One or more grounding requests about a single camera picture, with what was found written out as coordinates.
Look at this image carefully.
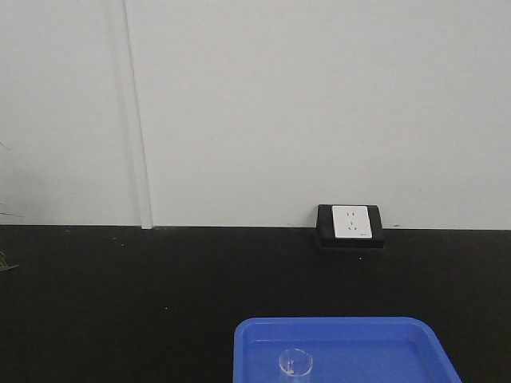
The clear glass beaker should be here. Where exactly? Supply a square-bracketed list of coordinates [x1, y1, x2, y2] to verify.
[278, 348, 314, 379]

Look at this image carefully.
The blue plastic tray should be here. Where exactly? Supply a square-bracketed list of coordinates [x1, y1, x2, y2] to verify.
[232, 317, 461, 382]

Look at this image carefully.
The white socket in black housing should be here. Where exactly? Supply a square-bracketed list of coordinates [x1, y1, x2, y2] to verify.
[315, 204, 385, 249]

